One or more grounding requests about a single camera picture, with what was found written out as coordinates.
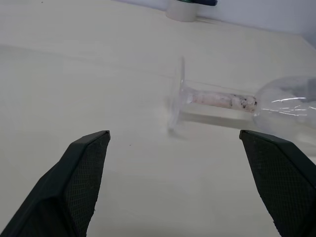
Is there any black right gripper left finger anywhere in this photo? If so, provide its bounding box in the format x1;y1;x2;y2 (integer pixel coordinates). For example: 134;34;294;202
0;130;111;237

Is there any white tape roll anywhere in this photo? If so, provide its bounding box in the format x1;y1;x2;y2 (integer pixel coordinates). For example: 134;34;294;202
165;0;197;23

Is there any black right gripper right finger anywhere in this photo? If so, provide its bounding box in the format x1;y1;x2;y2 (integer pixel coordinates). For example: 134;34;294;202
238;129;316;237

